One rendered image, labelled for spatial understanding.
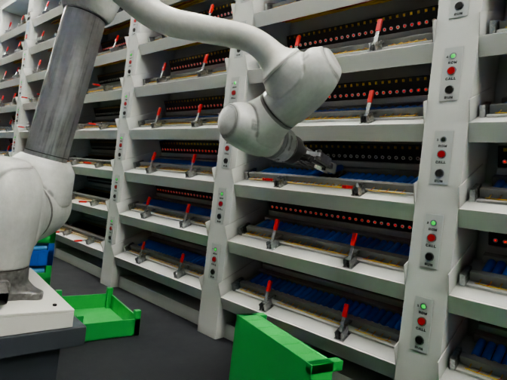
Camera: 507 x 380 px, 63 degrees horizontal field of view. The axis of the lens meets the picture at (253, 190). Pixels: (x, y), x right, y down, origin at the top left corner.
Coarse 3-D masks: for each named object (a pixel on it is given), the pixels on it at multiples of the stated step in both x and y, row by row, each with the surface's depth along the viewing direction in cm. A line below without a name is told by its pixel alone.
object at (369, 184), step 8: (256, 176) 137; (264, 176) 134; (272, 176) 132; (288, 176) 127; (296, 176) 125; (304, 176) 124; (312, 176) 122; (320, 176) 121; (304, 184) 122; (312, 184) 120; (328, 184) 118; (336, 184) 116; (344, 184) 114; (352, 184) 113; (368, 184) 109; (376, 184) 108; (384, 184) 106; (392, 184) 105; (400, 184) 104; (408, 184) 103; (392, 192) 103; (400, 192) 102
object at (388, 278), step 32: (256, 224) 147; (288, 224) 139; (320, 224) 132; (352, 224) 124; (384, 224) 118; (256, 256) 130; (288, 256) 120; (320, 256) 116; (352, 256) 109; (384, 256) 107; (384, 288) 101
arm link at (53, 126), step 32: (64, 0) 100; (96, 0) 99; (64, 32) 99; (96, 32) 102; (64, 64) 99; (64, 96) 100; (32, 128) 100; (64, 128) 101; (32, 160) 97; (64, 160) 103; (64, 192) 101
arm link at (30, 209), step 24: (0, 168) 80; (24, 168) 83; (0, 192) 78; (24, 192) 81; (0, 216) 78; (24, 216) 81; (48, 216) 93; (0, 240) 78; (24, 240) 82; (0, 264) 79; (24, 264) 84
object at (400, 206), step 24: (240, 168) 138; (264, 168) 147; (408, 168) 115; (240, 192) 136; (264, 192) 129; (288, 192) 122; (312, 192) 116; (336, 192) 112; (384, 216) 103; (408, 216) 98
